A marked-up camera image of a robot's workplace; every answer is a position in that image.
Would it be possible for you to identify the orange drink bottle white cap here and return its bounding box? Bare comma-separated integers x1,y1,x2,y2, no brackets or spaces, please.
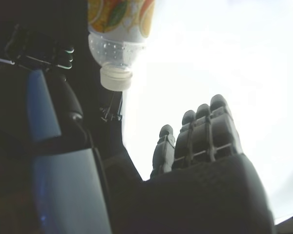
87,0,157,91

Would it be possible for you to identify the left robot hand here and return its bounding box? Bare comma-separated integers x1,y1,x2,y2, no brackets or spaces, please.
25,68,278,234

